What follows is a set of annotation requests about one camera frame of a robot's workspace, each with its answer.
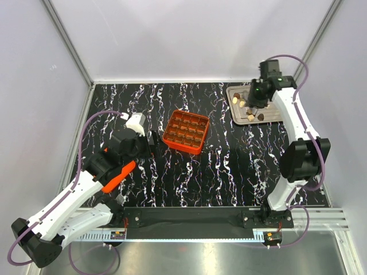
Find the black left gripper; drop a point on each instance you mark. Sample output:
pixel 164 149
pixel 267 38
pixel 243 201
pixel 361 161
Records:
pixel 158 149

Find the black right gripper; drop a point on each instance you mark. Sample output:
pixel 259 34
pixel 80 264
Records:
pixel 251 100

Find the orange chocolate box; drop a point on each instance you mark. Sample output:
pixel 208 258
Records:
pixel 186 132

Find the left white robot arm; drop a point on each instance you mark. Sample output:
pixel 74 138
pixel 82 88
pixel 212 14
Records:
pixel 85 203

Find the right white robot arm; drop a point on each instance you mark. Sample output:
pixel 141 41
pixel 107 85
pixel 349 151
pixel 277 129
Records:
pixel 305 156

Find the dark heart chocolate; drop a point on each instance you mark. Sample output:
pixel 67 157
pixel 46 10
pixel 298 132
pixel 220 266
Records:
pixel 260 117

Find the silver metal tray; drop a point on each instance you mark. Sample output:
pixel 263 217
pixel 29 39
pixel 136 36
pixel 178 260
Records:
pixel 239 116

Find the orange box lid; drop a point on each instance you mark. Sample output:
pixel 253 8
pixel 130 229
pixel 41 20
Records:
pixel 116 180

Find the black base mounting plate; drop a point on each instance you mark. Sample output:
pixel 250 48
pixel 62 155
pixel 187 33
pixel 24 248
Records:
pixel 246 217

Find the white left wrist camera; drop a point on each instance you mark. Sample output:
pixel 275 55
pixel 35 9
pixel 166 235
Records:
pixel 136 123

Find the aluminium frame rail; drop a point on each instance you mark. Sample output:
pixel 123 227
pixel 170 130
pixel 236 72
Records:
pixel 61 29

